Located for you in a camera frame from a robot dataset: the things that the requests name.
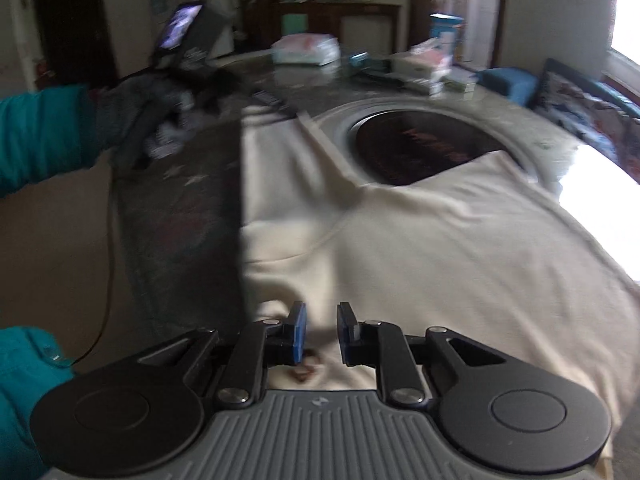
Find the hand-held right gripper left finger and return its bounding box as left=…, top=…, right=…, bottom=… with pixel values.
left=137, top=301, right=307, bottom=408

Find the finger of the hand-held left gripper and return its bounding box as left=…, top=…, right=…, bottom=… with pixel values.
left=249, top=87, right=298, bottom=116

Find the window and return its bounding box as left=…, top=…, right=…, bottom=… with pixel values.
left=606, top=0, right=640, bottom=77

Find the white tissue pack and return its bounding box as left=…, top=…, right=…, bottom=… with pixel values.
left=271, top=33, right=342, bottom=67

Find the flat white green box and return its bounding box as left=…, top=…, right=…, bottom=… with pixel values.
left=442, top=71, right=480, bottom=95

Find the blue stool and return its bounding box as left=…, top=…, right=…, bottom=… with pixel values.
left=477, top=66, right=540, bottom=107

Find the white refrigerator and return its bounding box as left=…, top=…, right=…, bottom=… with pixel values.
left=186, top=0, right=237, bottom=57

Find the cream shirt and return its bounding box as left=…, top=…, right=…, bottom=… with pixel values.
left=239, top=106, right=640, bottom=463

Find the person's left hand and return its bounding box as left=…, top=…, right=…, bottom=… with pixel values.
left=94, top=74, right=187, bottom=168

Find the dark wooden cabinet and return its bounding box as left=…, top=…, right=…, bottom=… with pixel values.
left=235, top=0, right=418, bottom=57

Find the small teal box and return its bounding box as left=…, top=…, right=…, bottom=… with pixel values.
left=348, top=52, right=392, bottom=77

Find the printed blanket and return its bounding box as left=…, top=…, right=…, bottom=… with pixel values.
left=531, top=57, right=640, bottom=183

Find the tall blue white box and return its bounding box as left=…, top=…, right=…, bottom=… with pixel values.
left=429, top=13, right=467, bottom=57

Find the round black inset cooktop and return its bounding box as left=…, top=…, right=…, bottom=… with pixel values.
left=309, top=100, right=542, bottom=187

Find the thin dark cable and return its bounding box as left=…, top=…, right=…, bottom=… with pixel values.
left=72, top=160, right=123, bottom=367

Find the white tissue box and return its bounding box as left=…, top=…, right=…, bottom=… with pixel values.
left=389, top=41, right=455, bottom=97

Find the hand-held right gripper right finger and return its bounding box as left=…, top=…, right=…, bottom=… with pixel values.
left=336, top=301, right=506, bottom=408

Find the dark wooden door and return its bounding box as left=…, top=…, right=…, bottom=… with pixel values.
left=31, top=0, right=120, bottom=92

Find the person's teal jacket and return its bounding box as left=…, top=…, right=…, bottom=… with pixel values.
left=0, top=326, right=77, bottom=480

